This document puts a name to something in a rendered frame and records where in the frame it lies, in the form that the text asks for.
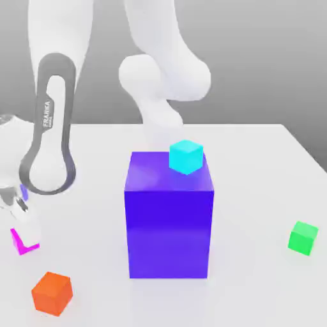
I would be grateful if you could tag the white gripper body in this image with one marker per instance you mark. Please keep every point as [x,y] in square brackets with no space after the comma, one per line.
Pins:
[28,228]

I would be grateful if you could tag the small magenta cube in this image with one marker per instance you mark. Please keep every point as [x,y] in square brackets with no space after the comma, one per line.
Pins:
[20,249]

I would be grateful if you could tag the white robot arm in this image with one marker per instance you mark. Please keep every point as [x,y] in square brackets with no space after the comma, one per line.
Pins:
[58,30]

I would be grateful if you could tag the small orange cube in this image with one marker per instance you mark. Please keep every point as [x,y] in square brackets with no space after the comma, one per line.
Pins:
[51,295]

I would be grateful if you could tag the small cyan cube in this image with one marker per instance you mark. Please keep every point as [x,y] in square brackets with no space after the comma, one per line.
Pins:
[186,158]

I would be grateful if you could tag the small green cube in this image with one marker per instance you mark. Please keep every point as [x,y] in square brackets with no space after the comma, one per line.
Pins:
[302,240]

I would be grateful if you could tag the large purple box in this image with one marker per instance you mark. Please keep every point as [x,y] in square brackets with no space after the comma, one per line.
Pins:
[167,230]

